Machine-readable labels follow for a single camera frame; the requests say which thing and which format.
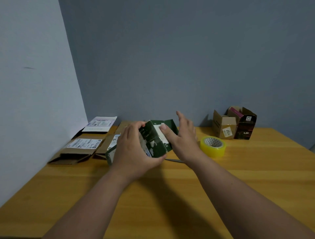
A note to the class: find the green box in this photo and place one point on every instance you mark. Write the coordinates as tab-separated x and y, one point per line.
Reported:
157	142

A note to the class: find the black scissors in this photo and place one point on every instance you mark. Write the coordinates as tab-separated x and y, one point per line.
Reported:
174	160

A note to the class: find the person's left forearm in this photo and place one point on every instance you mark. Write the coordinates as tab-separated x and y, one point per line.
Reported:
86	211

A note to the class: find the small brown cardboard box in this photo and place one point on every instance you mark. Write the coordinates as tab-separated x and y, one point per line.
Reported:
221	125

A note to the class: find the black box white label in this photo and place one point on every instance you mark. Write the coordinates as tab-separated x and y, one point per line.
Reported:
101	123

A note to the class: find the person's right forearm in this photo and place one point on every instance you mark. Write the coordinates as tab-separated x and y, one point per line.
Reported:
248	202

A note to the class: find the person's left hand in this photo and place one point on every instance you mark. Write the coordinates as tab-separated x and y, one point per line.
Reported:
129	157

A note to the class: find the pink and black carton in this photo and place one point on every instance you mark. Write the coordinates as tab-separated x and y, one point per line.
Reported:
246	125

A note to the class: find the plain brown carton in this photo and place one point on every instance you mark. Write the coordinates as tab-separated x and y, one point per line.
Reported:
123	126

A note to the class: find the brown carton with label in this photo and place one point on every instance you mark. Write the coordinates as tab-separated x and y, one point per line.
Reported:
104	147

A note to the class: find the person's right hand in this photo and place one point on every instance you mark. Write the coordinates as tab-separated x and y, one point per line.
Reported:
184	145

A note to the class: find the yellow tape roll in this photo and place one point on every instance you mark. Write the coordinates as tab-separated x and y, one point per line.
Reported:
214	151

